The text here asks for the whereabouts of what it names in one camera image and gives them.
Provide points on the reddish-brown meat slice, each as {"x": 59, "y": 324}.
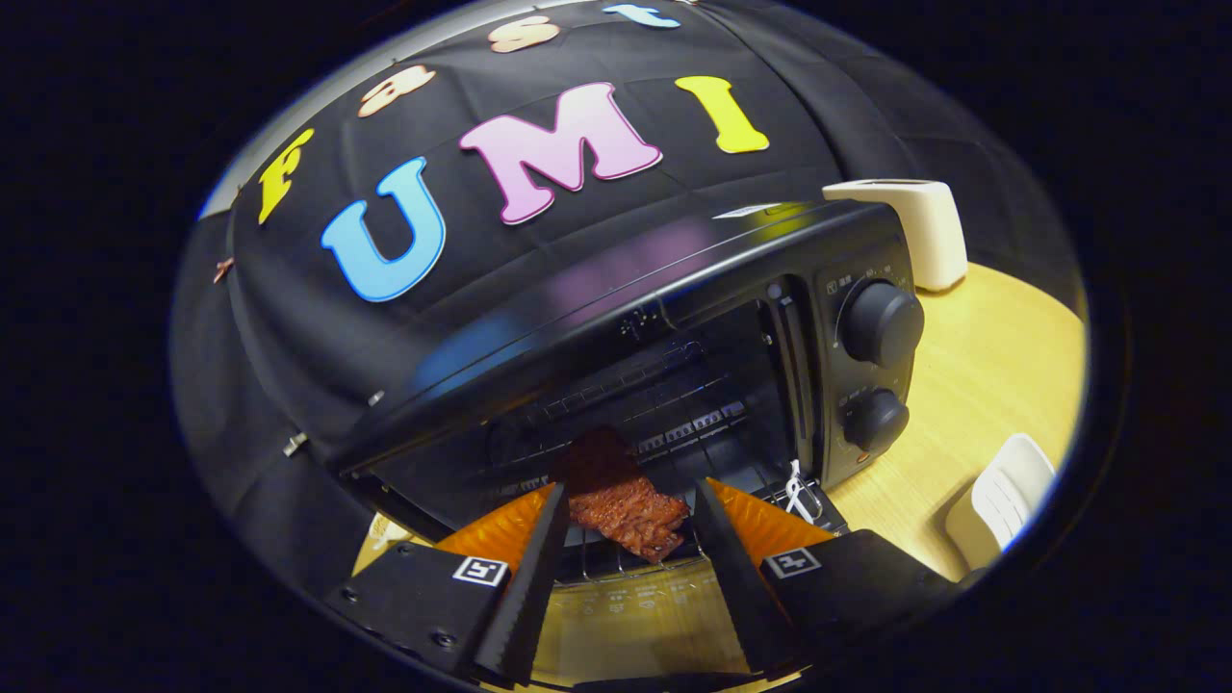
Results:
{"x": 626, "y": 510}

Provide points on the orange cloth clip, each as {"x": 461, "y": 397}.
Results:
{"x": 223, "y": 269}

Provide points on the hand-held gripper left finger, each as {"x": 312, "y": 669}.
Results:
{"x": 527, "y": 597}

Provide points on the white ribbed food tray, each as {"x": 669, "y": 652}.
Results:
{"x": 1006, "y": 500}

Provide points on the white bread toaster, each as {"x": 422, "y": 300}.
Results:
{"x": 929, "y": 231}

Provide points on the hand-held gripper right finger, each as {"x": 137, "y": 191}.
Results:
{"x": 736, "y": 587}

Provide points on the black backdrop cloth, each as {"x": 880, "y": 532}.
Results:
{"x": 289, "y": 346}

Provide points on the black toaster oven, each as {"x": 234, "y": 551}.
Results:
{"x": 577, "y": 318}

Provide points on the silver cloth clip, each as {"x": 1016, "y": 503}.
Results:
{"x": 295, "y": 444}

